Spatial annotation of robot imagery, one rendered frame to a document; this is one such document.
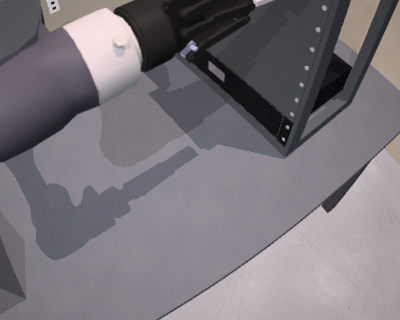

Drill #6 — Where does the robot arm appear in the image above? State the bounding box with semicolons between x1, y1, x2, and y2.
0;0;142;163

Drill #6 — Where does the dark grey server rack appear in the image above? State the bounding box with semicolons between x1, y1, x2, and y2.
175;0;399;158

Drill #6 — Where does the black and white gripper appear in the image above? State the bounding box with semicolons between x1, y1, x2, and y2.
113;0;274;72

